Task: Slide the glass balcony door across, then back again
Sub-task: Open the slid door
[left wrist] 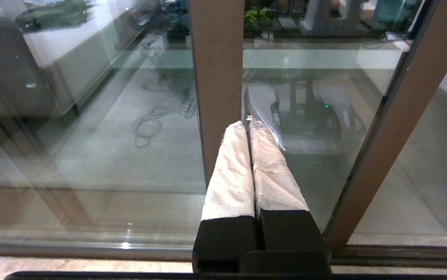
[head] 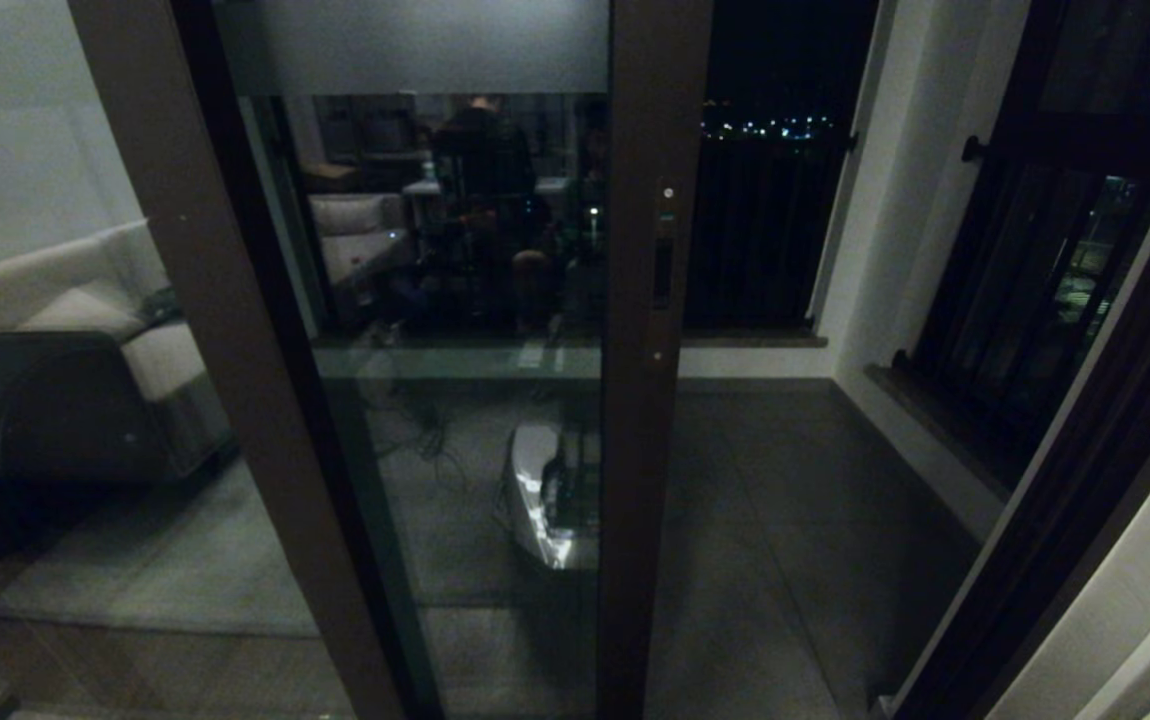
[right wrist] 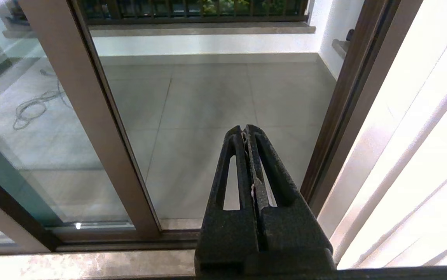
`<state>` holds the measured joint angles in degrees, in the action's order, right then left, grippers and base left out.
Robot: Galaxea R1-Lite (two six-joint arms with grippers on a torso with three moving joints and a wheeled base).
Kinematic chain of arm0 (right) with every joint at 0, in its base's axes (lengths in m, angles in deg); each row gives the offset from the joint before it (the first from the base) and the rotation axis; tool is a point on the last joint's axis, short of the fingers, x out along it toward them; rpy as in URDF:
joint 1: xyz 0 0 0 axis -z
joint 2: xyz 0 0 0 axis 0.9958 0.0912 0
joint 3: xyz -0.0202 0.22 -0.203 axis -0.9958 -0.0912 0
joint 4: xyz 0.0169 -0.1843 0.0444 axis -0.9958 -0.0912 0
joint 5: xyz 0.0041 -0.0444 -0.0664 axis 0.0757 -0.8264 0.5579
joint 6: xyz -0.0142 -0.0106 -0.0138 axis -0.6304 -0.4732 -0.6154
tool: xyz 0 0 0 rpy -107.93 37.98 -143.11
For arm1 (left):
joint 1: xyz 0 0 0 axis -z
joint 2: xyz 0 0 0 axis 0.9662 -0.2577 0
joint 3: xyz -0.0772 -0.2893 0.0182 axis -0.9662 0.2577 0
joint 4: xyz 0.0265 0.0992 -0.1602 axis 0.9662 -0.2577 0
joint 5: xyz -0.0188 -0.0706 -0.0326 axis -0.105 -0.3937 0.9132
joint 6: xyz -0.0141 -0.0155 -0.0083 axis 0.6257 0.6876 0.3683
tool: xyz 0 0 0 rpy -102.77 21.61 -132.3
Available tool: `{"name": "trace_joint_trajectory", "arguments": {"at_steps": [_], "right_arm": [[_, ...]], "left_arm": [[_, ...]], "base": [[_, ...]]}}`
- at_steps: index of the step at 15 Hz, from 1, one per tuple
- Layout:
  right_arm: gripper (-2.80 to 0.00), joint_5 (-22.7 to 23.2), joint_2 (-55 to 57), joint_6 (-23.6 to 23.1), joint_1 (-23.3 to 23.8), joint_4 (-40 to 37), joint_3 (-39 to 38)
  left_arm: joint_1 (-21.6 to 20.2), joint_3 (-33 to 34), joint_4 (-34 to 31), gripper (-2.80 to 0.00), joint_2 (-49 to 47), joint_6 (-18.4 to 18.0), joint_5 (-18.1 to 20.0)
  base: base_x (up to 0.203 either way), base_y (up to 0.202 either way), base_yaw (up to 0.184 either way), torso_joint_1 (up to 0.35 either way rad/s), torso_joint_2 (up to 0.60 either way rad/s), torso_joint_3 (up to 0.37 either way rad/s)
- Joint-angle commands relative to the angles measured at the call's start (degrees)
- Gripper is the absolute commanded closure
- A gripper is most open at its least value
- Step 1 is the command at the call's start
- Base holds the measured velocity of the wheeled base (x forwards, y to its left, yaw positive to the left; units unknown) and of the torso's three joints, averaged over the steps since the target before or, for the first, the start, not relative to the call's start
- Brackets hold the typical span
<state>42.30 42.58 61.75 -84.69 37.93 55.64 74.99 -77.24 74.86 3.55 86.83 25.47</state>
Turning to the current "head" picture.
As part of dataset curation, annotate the grey rug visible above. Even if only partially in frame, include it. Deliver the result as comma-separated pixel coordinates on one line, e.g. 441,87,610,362
0,455,321,636

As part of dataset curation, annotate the black balcony railing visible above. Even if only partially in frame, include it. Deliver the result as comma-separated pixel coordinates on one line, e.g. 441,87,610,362
685,125,856,331

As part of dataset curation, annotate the long brown stone sill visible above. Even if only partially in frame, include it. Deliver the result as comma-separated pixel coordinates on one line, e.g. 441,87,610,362
315,330,831,351

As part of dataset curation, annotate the fixed glass panel brown frame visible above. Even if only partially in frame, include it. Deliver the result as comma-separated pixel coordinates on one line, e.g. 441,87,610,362
0,0,406,720

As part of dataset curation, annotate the short brown stone sill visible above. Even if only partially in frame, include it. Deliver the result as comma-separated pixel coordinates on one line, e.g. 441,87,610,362
867,360,1024,501

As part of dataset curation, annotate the sliding glass door brown frame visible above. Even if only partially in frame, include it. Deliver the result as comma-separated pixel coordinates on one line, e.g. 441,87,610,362
175,0,716,720

